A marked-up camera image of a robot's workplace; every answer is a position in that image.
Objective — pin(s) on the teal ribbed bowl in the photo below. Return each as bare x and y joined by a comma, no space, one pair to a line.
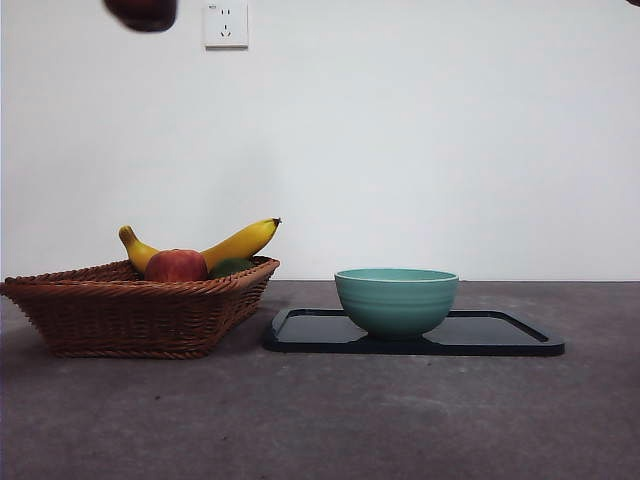
397,310

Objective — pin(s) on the dark purple plum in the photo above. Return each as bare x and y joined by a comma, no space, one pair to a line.
142,15

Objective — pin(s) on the yellow banana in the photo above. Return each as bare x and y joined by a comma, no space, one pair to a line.
242,240

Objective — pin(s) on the black rectangular tray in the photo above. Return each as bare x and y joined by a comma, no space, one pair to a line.
312,332

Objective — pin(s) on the green avocado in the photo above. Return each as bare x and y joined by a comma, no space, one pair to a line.
230,267

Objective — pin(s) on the red yellow apple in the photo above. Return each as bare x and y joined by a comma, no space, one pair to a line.
176,266

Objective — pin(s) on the brown wicker basket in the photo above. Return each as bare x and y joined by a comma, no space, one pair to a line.
132,320

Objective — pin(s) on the white wall socket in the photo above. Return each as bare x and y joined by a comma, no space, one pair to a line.
226,26

